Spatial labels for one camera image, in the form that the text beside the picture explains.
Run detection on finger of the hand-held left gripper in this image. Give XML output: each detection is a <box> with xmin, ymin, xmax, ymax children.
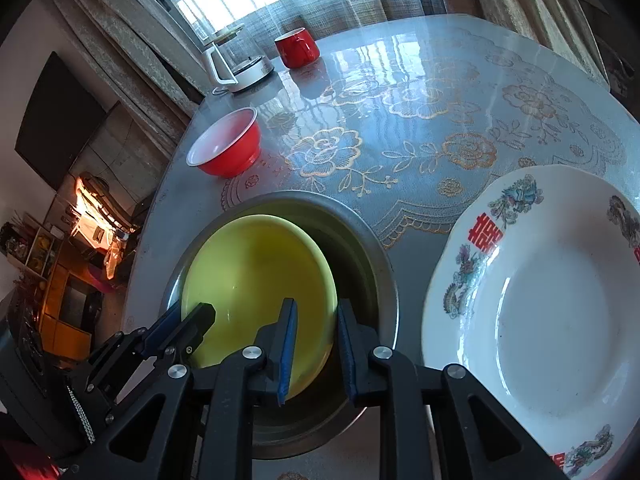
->
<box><xmin>150</xmin><ymin>302</ymin><xmax>217</xmax><ymax>366</ymax></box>
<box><xmin>140</xmin><ymin>302</ymin><xmax>183</xmax><ymax>356</ymax></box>

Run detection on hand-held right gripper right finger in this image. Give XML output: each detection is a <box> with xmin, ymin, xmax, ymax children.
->
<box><xmin>336</xmin><ymin>299</ymin><xmax>566</xmax><ymax>480</ymax></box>

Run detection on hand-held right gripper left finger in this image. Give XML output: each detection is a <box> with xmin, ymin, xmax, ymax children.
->
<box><xmin>75</xmin><ymin>297</ymin><xmax>299</xmax><ymax>480</ymax></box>

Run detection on yellow bowl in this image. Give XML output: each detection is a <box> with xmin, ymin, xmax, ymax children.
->
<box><xmin>181</xmin><ymin>214</ymin><xmax>337</xmax><ymax>401</ymax></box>

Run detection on stainless steel bowl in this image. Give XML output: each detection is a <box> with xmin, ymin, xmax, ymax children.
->
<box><xmin>159</xmin><ymin>191</ymin><xmax>401</xmax><ymax>461</ymax></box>

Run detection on red bowl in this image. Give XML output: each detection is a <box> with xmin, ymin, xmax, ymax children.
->
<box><xmin>186</xmin><ymin>107</ymin><xmax>262</xmax><ymax>178</ymax></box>

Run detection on white dragon print plate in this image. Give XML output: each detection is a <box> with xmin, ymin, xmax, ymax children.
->
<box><xmin>421</xmin><ymin>164</ymin><xmax>640</xmax><ymax>478</ymax></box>

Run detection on orange wooden cabinet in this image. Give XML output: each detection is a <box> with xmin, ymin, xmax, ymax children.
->
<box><xmin>20</xmin><ymin>172</ymin><xmax>146</xmax><ymax>361</ymax></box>

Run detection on black television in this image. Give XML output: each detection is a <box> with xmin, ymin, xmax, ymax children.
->
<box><xmin>15</xmin><ymin>50</ymin><xmax>108</xmax><ymax>191</ymax></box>

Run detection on beige curtain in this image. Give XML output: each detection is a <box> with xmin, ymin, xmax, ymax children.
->
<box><xmin>430</xmin><ymin>0</ymin><xmax>611</xmax><ymax>91</ymax></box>
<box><xmin>45</xmin><ymin>0</ymin><xmax>206</xmax><ymax>171</ymax></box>

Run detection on red mug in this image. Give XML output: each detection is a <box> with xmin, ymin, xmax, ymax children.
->
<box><xmin>274</xmin><ymin>27</ymin><xmax>321</xmax><ymax>68</ymax></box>

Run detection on sheer white curtain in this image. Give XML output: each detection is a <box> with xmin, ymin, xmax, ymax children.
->
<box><xmin>125</xmin><ymin>0</ymin><xmax>451</xmax><ymax>51</ymax></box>

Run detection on black white striped strap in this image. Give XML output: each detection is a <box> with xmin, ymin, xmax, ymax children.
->
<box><xmin>67</xmin><ymin>385</ymin><xmax>97</xmax><ymax>445</ymax></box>

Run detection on glass kettle with white handle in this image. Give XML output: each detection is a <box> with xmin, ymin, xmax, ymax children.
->
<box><xmin>201</xmin><ymin>25</ymin><xmax>276</xmax><ymax>96</ymax></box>

